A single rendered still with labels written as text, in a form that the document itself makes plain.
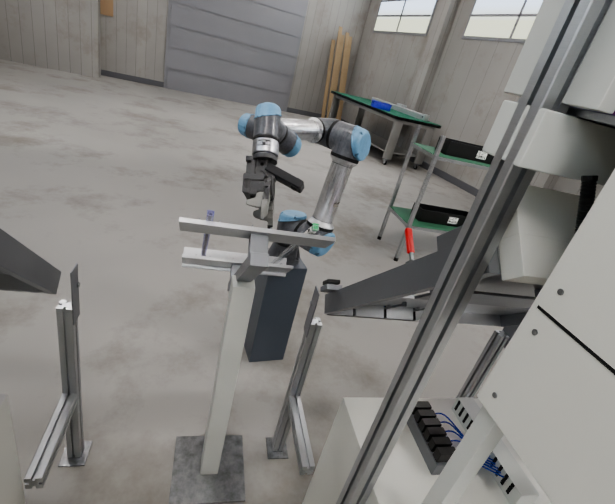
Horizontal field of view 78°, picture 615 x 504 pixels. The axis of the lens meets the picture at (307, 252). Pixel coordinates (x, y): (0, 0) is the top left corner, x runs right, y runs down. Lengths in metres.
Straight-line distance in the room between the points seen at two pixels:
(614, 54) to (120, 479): 1.61
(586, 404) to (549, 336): 0.08
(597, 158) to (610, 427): 0.32
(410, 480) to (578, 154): 0.72
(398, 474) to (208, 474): 0.81
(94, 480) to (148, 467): 0.16
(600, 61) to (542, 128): 0.08
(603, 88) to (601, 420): 0.34
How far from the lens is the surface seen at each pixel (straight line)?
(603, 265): 0.50
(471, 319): 1.49
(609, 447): 0.51
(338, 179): 1.51
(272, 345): 1.93
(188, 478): 1.59
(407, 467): 1.01
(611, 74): 0.54
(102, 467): 1.64
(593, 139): 0.60
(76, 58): 9.97
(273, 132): 1.10
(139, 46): 10.39
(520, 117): 0.57
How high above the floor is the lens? 1.37
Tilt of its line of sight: 26 degrees down
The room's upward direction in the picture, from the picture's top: 15 degrees clockwise
